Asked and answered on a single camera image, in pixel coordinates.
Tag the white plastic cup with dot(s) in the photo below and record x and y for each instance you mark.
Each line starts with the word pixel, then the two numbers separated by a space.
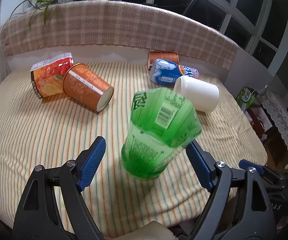
pixel 204 96

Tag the plaid beige blanket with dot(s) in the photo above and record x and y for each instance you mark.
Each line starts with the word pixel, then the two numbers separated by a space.
pixel 110 23

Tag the red cardboard box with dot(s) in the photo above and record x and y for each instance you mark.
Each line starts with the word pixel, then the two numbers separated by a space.
pixel 259 121

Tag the blue orange drink cup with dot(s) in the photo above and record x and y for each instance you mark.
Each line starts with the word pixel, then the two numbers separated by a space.
pixel 166 72

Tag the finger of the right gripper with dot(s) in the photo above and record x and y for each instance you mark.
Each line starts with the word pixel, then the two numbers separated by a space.
pixel 245 165

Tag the copper orange cup at back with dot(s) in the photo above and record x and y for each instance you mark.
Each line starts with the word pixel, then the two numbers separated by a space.
pixel 173 57

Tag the orange paper cup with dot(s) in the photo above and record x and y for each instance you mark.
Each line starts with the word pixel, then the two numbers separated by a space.
pixel 85 86

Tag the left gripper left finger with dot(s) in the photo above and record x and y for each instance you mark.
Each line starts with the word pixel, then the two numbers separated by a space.
pixel 52 205

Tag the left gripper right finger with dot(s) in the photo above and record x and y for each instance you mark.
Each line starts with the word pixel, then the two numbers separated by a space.
pixel 238 206

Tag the white lace cloth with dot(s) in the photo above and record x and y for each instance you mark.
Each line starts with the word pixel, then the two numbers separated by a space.
pixel 275 108

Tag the green plastic cup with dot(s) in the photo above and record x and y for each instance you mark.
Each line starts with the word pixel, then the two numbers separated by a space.
pixel 162 124

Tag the red orange drink carton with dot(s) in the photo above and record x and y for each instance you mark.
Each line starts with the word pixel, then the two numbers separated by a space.
pixel 47 76

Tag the green white cardboard box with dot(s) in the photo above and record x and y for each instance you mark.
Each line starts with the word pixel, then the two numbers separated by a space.
pixel 246 97

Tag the yellow striped tablecloth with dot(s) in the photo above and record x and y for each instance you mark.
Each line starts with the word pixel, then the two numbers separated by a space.
pixel 56 129

